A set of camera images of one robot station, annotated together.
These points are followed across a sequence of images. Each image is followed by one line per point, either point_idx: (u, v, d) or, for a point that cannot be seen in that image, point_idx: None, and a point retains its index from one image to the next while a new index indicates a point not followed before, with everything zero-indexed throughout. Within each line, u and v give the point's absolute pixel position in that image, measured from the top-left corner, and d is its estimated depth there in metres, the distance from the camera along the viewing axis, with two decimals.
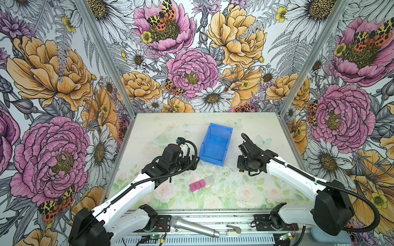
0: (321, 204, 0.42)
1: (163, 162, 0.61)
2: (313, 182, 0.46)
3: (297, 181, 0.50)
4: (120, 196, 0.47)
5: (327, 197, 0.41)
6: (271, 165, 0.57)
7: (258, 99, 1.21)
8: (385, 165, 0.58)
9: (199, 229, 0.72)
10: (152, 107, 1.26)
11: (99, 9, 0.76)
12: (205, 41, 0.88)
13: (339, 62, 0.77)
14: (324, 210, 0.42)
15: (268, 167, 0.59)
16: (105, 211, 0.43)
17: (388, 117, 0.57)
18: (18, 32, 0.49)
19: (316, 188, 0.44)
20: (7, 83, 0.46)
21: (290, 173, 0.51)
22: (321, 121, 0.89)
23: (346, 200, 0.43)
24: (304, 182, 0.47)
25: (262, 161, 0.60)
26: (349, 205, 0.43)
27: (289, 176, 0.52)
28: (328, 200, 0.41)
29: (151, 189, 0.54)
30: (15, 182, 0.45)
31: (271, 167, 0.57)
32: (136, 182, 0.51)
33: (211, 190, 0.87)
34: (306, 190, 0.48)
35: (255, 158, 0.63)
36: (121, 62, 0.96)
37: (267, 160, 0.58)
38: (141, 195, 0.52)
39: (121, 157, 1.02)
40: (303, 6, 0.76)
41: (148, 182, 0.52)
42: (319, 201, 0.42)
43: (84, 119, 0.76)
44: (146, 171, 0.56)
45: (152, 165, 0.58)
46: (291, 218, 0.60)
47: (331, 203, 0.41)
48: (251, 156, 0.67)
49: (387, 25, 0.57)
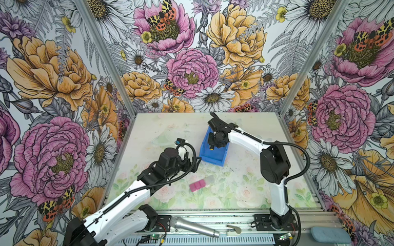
0: (264, 159, 0.53)
1: (160, 168, 0.59)
2: (260, 143, 0.57)
3: (249, 143, 0.61)
4: (113, 205, 0.46)
5: (268, 152, 0.53)
6: (232, 134, 0.67)
7: (258, 99, 1.21)
8: (385, 165, 0.58)
9: (199, 229, 0.72)
10: (152, 107, 1.26)
11: (99, 9, 0.76)
12: (205, 41, 0.88)
13: (339, 62, 0.77)
14: (266, 163, 0.54)
15: (229, 136, 0.69)
16: (97, 222, 0.42)
17: (388, 117, 0.57)
18: (18, 31, 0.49)
19: (262, 147, 0.55)
20: (7, 83, 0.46)
21: (245, 138, 0.62)
22: (321, 121, 0.89)
23: (283, 155, 0.55)
24: (254, 144, 0.58)
25: (225, 132, 0.69)
26: (286, 158, 0.56)
27: (244, 141, 0.62)
28: (269, 155, 0.53)
29: (146, 197, 0.53)
30: (15, 182, 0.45)
31: (231, 136, 0.68)
32: (130, 191, 0.50)
33: (211, 190, 0.87)
34: (254, 149, 0.59)
35: (220, 130, 0.72)
36: (121, 62, 0.96)
37: (229, 131, 0.68)
38: (136, 203, 0.51)
39: (121, 157, 1.02)
40: (303, 6, 0.76)
41: (142, 190, 0.51)
42: (262, 156, 0.54)
43: (84, 119, 0.76)
44: (142, 178, 0.54)
45: (148, 171, 0.56)
46: (277, 205, 0.64)
47: (272, 157, 0.53)
48: (216, 128, 0.77)
49: (387, 25, 0.57)
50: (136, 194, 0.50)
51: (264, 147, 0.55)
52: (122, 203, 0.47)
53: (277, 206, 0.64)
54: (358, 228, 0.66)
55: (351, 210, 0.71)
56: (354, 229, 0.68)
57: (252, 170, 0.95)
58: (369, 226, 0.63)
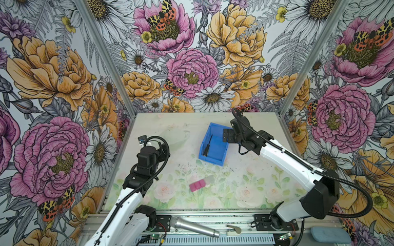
0: (316, 194, 0.42)
1: (142, 169, 0.59)
2: (310, 171, 0.45)
3: (292, 167, 0.48)
4: (109, 222, 0.45)
5: (322, 187, 0.41)
6: (267, 150, 0.53)
7: (258, 99, 1.21)
8: (385, 165, 0.58)
9: (199, 229, 0.72)
10: (152, 107, 1.26)
11: (99, 9, 0.76)
12: (205, 41, 0.88)
13: (339, 62, 0.77)
14: (316, 198, 0.43)
15: (262, 150, 0.55)
16: (99, 242, 0.41)
17: (388, 117, 0.57)
18: (18, 31, 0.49)
19: (314, 178, 0.43)
20: (7, 83, 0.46)
21: (287, 159, 0.49)
22: (321, 121, 0.89)
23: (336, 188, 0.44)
24: (301, 170, 0.46)
25: (256, 143, 0.56)
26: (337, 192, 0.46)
27: (284, 161, 0.50)
28: (324, 190, 0.41)
29: (139, 200, 0.53)
30: (15, 182, 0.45)
31: (266, 151, 0.54)
32: (121, 201, 0.49)
33: (211, 190, 0.87)
34: (300, 178, 0.47)
35: (250, 139, 0.57)
36: (121, 62, 0.96)
37: (262, 144, 0.54)
38: (132, 209, 0.51)
39: (121, 157, 1.02)
40: (303, 6, 0.76)
41: (133, 195, 0.51)
42: (313, 190, 0.42)
43: (84, 119, 0.76)
44: (127, 184, 0.53)
45: (132, 176, 0.55)
46: (288, 214, 0.61)
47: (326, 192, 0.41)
48: (243, 138, 0.61)
49: (387, 25, 0.57)
50: (128, 201, 0.49)
51: (316, 179, 0.43)
52: (118, 216, 0.46)
53: (287, 213, 0.61)
54: (358, 228, 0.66)
55: (351, 210, 0.71)
56: (354, 229, 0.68)
57: (252, 170, 0.95)
58: (369, 226, 0.64)
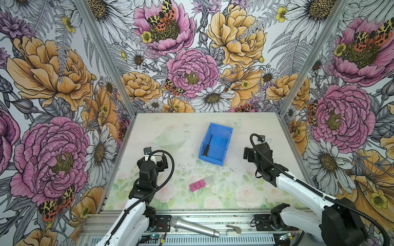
0: (328, 220, 0.42)
1: (144, 183, 0.64)
2: (321, 198, 0.46)
3: (304, 195, 0.50)
4: (117, 225, 0.49)
5: (334, 213, 0.41)
6: (281, 181, 0.58)
7: (258, 99, 1.21)
8: (385, 165, 0.58)
9: (199, 229, 0.72)
10: (152, 107, 1.26)
11: (99, 9, 0.76)
12: (205, 41, 0.88)
13: (339, 62, 0.77)
14: (329, 225, 0.42)
15: (277, 181, 0.60)
16: (109, 243, 0.44)
17: (388, 117, 0.57)
18: (18, 32, 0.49)
19: (324, 204, 0.44)
20: (7, 83, 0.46)
21: (299, 187, 0.51)
22: (321, 121, 0.89)
23: (357, 220, 0.42)
24: (313, 197, 0.47)
25: (272, 175, 0.61)
26: (360, 225, 0.42)
27: (297, 190, 0.52)
28: (336, 216, 0.41)
29: (144, 209, 0.58)
30: (15, 182, 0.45)
31: (280, 181, 0.58)
32: (129, 208, 0.54)
33: (211, 190, 0.87)
34: (313, 204, 0.48)
35: (267, 171, 0.63)
36: (121, 62, 0.96)
37: (277, 175, 0.59)
38: (137, 217, 0.55)
39: (121, 157, 1.02)
40: (303, 6, 0.76)
41: (139, 203, 0.56)
42: (325, 216, 0.42)
43: (84, 119, 0.76)
44: (133, 196, 0.59)
45: (137, 189, 0.62)
46: (292, 221, 0.60)
47: (339, 220, 0.41)
48: (261, 168, 0.66)
49: (387, 25, 0.57)
50: (135, 208, 0.55)
51: (327, 205, 0.44)
52: (126, 221, 0.50)
53: (291, 220, 0.61)
54: None
55: None
56: None
57: (252, 170, 0.95)
58: (369, 226, 0.64)
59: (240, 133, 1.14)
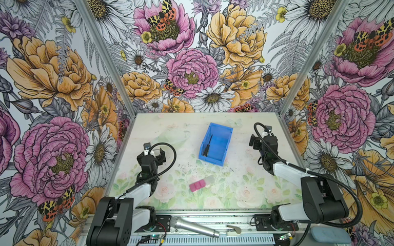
0: (306, 186, 0.47)
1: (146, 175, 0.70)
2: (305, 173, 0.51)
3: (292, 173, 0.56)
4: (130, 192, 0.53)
5: (312, 181, 0.46)
6: (276, 166, 0.65)
7: (258, 99, 1.21)
8: (385, 165, 0.58)
9: (199, 229, 0.72)
10: (152, 107, 1.26)
11: (99, 9, 0.76)
12: (205, 41, 0.88)
13: (339, 62, 0.77)
14: (307, 191, 0.46)
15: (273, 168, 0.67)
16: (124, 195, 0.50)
17: (388, 117, 0.57)
18: (18, 32, 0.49)
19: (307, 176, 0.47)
20: (7, 83, 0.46)
21: (288, 168, 0.58)
22: (321, 121, 0.89)
23: (335, 193, 0.45)
24: (298, 172, 0.53)
25: (270, 165, 0.68)
26: (338, 197, 0.44)
27: (286, 170, 0.59)
28: (312, 182, 0.46)
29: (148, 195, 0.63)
30: (15, 182, 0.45)
31: (276, 167, 0.65)
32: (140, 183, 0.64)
33: (211, 190, 0.87)
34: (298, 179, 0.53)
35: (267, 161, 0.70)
36: (121, 62, 0.96)
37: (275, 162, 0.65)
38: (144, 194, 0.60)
39: (121, 157, 1.02)
40: (303, 6, 0.76)
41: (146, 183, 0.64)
42: (303, 183, 0.47)
43: (84, 119, 0.76)
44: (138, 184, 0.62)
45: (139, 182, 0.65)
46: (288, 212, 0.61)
47: (315, 186, 0.45)
48: (264, 158, 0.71)
49: (387, 25, 0.57)
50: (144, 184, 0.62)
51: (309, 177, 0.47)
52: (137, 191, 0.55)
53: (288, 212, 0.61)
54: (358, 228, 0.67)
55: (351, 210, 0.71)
56: (354, 229, 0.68)
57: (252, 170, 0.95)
58: (369, 226, 0.63)
59: (241, 133, 1.14)
